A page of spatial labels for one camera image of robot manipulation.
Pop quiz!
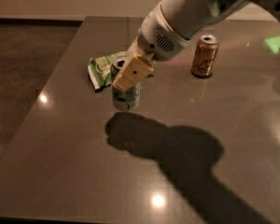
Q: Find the silver green 7up can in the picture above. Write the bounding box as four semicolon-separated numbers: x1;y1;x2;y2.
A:
110;55;140;111

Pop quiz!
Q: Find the orange soda can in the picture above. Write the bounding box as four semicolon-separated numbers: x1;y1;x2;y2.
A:
191;35;219;78

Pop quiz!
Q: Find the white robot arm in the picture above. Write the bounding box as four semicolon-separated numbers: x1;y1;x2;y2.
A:
112;0;280;91

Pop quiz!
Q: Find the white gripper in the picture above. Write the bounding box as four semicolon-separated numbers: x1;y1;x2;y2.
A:
112;11;189;91

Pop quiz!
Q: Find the green chip bag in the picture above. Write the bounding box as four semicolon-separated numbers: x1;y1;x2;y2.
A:
88;51;126;91

